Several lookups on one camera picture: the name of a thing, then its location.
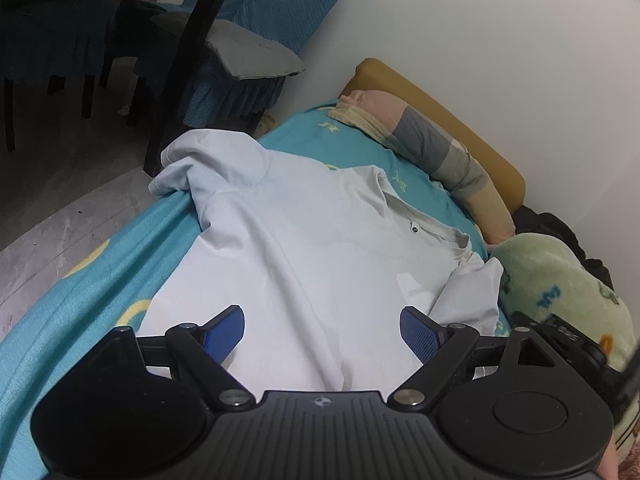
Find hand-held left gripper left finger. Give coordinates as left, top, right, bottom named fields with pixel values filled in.
left=82, top=304, right=256, bottom=408

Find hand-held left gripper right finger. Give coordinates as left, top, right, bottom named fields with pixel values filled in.
left=388, top=305, right=570, bottom=409

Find white collared shirt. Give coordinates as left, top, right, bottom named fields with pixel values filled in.
left=148, top=129, right=505, bottom=394

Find person's right forearm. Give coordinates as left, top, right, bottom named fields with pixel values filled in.
left=597, top=440, right=623, bottom=480

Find green printed fleece blanket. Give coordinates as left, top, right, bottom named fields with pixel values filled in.
left=492, top=232, right=639, bottom=480

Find black cloth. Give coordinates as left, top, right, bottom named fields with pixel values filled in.
left=512, top=205, right=616, bottom=288

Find teal printed bed sheet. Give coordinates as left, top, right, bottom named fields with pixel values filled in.
left=0, top=102, right=512, bottom=480

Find plaid pillow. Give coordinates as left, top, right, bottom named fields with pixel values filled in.
left=332, top=89, right=517, bottom=246

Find yellow headboard cushion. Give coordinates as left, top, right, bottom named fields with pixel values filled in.
left=340, top=57, right=526, bottom=213

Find grey seat cushion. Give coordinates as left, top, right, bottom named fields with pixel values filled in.
left=204, top=20, right=306, bottom=81

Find black table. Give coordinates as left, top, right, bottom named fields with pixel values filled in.
left=0, top=0, right=249, bottom=178

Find blue covered chair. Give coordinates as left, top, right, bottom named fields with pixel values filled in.
left=182, top=0, right=364, bottom=130
left=0, top=0, right=121, bottom=153

